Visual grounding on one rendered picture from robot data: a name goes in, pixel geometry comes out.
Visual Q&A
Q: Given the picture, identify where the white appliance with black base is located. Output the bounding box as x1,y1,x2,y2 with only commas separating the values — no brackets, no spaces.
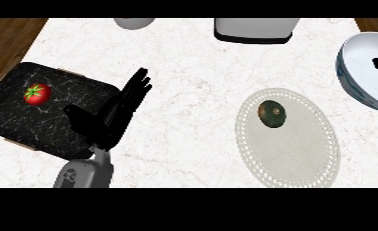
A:
212,18,301,45

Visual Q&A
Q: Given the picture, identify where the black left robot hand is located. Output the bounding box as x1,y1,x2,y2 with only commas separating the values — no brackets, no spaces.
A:
61,67,153,153

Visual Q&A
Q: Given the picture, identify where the black marble cutting board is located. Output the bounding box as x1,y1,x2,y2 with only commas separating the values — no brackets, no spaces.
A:
0,61,122,161

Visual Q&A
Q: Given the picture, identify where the red tomato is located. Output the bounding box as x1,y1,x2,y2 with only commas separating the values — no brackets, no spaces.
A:
21,83,53,106

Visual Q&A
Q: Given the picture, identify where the pale oval placemat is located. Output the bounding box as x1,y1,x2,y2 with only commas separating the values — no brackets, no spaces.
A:
234,87,342,189

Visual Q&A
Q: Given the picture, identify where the grey rounded object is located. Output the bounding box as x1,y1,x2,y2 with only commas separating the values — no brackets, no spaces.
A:
113,18,156,31

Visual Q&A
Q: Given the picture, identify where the dark green pear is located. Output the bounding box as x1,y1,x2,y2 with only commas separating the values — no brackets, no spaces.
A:
256,99,287,129

